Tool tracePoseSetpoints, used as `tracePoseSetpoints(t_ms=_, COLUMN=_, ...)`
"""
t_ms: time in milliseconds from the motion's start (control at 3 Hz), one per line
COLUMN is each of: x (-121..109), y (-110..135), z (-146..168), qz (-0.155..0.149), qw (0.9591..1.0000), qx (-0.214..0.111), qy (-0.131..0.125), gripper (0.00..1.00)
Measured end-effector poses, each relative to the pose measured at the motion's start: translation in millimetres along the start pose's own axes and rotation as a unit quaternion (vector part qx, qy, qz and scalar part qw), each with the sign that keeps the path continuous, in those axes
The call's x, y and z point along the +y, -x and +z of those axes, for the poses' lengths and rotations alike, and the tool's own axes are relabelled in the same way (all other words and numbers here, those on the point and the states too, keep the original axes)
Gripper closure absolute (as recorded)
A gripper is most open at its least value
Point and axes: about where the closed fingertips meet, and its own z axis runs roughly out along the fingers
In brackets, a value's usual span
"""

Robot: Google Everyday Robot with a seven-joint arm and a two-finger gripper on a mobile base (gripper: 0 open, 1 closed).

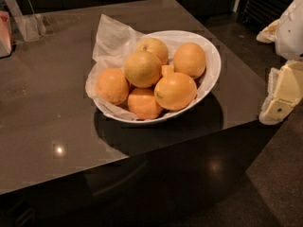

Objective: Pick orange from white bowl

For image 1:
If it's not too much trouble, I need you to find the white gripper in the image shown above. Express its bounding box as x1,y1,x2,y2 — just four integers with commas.
257,0,303,125

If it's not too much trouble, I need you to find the white ceramic bowl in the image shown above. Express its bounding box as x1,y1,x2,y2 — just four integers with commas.
92,29,223,125

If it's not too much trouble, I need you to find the dark slatted cabinet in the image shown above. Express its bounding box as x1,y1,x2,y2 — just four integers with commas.
237,0,293,26

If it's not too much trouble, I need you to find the small hidden orange middle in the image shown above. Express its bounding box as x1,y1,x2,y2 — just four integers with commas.
162,65,174,77

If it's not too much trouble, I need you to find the white paper liner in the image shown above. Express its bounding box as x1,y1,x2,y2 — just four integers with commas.
85,13,217,122

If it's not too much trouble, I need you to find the pink white box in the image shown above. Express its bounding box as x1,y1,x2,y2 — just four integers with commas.
0,11,12,58

